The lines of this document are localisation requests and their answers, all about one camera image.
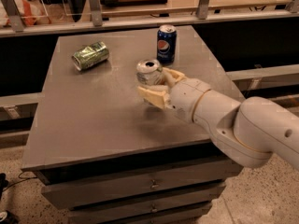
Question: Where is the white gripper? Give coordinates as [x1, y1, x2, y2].
[137, 67, 211, 123]

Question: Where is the white 7up can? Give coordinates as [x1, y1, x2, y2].
[136, 59, 164, 86]

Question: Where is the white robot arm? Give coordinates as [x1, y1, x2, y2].
[136, 67, 299, 169]

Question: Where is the blue pepsi can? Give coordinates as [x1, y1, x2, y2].
[157, 24, 177, 64]

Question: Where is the crushed green can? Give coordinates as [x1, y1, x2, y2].
[72, 41, 109, 71]

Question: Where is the can on floor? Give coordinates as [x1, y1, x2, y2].
[0, 211, 19, 224]

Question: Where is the grey drawer cabinet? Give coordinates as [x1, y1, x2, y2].
[21, 25, 268, 224]

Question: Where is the metal railing shelf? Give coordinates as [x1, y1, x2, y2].
[0, 0, 298, 37]

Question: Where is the bottom grey drawer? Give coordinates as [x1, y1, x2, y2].
[103, 202, 212, 224]

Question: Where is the grey drawer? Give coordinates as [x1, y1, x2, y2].
[69, 180, 225, 224]
[41, 156, 242, 209]
[103, 202, 212, 224]

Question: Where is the middle grey drawer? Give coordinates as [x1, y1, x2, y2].
[69, 180, 225, 224]

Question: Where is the orange white bag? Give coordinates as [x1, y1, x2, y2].
[0, 0, 51, 27]

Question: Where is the top grey drawer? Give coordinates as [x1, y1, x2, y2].
[41, 156, 242, 209]

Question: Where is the black floor cable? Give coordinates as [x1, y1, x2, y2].
[0, 171, 38, 201]

